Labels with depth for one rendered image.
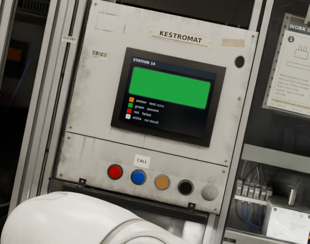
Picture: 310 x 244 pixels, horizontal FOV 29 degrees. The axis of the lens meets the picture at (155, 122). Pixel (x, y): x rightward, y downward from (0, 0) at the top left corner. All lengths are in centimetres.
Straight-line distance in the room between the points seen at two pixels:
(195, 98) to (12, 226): 79
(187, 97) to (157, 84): 8
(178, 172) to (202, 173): 6
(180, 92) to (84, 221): 81
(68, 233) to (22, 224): 8
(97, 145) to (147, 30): 31
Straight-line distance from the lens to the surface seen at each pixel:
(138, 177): 151
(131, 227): 69
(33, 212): 77
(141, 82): 148
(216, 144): 150
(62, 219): 73
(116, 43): 152
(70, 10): 156
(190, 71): 148
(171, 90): 148
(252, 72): 152
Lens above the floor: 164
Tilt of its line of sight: 3 degrees down
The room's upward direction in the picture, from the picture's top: 12 degrees clockwise
